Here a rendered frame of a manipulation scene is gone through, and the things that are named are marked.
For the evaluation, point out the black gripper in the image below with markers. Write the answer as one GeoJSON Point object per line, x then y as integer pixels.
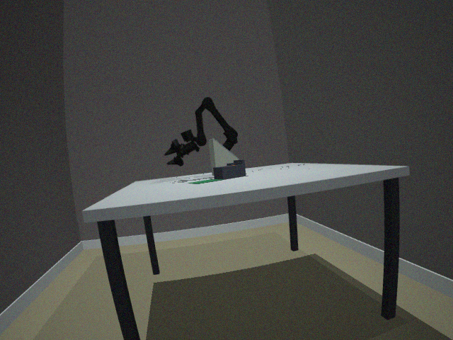
{"type": "Point", "coordinates": [180, 150]}

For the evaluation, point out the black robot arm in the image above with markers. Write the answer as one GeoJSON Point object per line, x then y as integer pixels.
{"type": "Point", "coordinates": [230, 133]}

